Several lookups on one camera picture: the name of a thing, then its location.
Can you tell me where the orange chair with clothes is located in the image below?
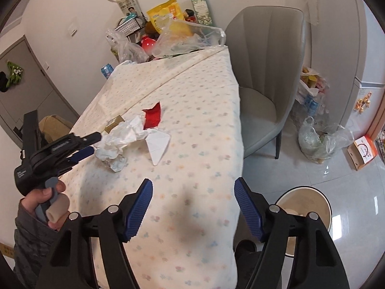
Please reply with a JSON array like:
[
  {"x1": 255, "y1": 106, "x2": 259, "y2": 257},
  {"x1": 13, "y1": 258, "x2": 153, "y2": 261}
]
[{"x1": 38, "y1": 114, "x2": 73, "y2": 143}]

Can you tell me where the green plush toy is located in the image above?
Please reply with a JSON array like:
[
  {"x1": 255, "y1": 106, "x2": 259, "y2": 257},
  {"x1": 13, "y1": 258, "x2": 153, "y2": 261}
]
[{"x1": 6, "y1": 61, "x2": 24, "y2": 88}]

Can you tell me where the blue drink can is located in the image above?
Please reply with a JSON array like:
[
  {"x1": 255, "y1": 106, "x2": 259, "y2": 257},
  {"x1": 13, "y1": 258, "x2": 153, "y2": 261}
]
[{"x1": 101, "y1": 63, "x2": 114, "y2": 79}]

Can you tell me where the floral white tablecloth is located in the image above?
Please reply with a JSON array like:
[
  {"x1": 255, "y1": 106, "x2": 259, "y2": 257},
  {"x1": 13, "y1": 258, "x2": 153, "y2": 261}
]
[{"x1": 62, "y1": 46, "x2": 244, "y2": 288}]

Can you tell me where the red white round jar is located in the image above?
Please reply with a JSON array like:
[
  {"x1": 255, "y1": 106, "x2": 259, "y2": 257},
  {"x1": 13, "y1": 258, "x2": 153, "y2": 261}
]
[{"x1": 141, "y1": 35, "x2": 156, "y2": 56}]

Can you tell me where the white mesh hanging bag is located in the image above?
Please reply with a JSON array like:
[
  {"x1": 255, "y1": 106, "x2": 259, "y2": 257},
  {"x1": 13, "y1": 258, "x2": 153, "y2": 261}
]
[{"x1": 302, "y1": 0, "x2": 321, "y2": 26}]

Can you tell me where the red paper scrap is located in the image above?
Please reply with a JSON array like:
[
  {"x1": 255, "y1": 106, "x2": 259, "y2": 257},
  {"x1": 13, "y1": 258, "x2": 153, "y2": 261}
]
[{"x1": 143, "y1": 102, "x2": 161, "y2": 130}]

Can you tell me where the yellow snack bag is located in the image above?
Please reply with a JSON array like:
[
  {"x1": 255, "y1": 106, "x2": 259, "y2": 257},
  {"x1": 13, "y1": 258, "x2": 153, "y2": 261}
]
[{"x1": 147, "y1": 0, "x2": 193, "y2": 37}]

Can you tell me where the green tall box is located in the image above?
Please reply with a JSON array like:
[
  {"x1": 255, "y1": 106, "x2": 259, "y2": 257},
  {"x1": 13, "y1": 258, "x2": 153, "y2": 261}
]
[{"x1": 191, "y1": 0, "x2": 214, "y2": 27}]

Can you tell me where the dark jacket forearm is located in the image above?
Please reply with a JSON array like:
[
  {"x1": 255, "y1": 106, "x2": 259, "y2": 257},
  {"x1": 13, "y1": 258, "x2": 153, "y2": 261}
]
[{"x1": 14, "y1": 203, "x2": 59, "y2": 288}]

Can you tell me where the plastic bag of bottles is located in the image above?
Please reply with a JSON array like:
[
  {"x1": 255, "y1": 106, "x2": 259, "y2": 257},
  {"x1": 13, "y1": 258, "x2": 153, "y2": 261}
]
[{"x1": 298, "y1": 116, "x2": 354, "y2": 164}]

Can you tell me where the white refrigerator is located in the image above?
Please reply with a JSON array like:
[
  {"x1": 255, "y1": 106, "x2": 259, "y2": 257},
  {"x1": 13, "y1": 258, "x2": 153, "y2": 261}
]
[{"x1": 311, "y1": 0, "x2": 384, "y2": 138}]

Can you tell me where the black wire basket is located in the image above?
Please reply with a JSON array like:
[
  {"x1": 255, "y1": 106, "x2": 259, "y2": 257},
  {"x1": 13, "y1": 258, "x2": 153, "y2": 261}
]
[{"x1": 115, "y1": 14, "x2": 147, "y2": 43}]

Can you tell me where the clear plastic bag left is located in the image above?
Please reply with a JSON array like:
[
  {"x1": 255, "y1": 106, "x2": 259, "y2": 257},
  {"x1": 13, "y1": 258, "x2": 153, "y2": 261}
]
[{"x1": 106, "y1": 29, "x2": 149, "y2": 63}]

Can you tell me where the orange white cardboard box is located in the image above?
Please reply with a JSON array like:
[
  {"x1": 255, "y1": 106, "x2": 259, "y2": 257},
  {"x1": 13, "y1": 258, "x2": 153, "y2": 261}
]
[{"x1": 347, "y1": 135, "x2": 378, "y2": 170}]

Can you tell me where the clear plastic bag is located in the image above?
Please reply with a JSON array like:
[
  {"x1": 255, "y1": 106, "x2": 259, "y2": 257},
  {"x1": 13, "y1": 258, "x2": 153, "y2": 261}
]
[
  {"x1": 106, "y1": 29, "x2": 149, "y2": 63},
  {"x1": 151, "y1": 17, "x2": 226, "y2": 58}
]

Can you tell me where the small brown cardboard box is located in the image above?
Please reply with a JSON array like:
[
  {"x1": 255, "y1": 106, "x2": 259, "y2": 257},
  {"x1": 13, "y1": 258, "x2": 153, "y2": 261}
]
[{"x1": 104, "y1": 115, "x2": 125, "y2": 134}]

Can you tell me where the white milk carton bag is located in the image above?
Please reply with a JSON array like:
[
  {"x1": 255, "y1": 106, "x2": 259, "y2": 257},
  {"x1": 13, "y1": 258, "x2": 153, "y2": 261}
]
[{"x1": 108, "y1": 0, "x2": 146, "y2": 21}]

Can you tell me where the round white trash bin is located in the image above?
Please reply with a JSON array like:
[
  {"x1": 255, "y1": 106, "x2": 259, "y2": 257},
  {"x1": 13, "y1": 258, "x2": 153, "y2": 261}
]
[{"x1": 275, "y1": 186, "x2": 334, "y2": 258}]

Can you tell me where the clear plastic bag right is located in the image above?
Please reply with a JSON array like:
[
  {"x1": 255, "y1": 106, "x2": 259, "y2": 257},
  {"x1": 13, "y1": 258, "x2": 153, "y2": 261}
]
[{"x1": 151, "y1": 17, "x2": 226, "y2": 58}]

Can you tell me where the grey door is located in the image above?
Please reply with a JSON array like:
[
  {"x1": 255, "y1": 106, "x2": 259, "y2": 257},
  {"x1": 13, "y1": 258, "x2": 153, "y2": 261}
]
[{"x1": 1, "y1": 37, "x2": 79, "y2": 146}]

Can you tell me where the white bag of trash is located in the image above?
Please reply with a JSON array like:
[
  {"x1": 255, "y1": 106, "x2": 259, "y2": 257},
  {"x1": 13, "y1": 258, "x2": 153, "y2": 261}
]
[{"x1": 295, "y1": 66, "x2": 330, "y2": 118}]

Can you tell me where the grey upholstered chair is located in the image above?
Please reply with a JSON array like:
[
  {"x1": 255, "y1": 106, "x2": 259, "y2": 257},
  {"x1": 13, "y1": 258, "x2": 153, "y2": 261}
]
[{"x1": 225, "y1": 6, "x2": 305, "y2": 158}]

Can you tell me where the white tissue paper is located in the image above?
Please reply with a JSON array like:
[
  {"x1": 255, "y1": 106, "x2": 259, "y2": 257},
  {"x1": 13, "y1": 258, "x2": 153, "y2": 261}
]
[{"x1": 95, "y1": 116, "x2": 148, "y2": 173}]

